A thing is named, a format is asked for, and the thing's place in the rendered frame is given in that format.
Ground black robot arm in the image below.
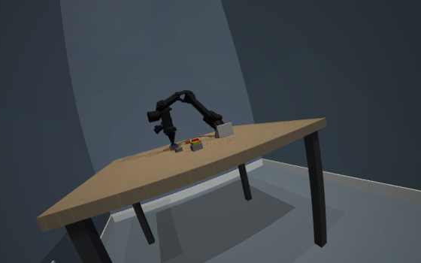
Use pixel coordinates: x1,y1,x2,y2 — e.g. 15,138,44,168
147,90,225,134

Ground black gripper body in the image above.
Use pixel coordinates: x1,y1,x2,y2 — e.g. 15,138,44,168
162,117,177,134

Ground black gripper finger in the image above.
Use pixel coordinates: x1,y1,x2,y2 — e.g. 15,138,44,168
166,132,176,144

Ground yellow button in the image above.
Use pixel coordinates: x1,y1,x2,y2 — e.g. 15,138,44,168
190,141,203,152

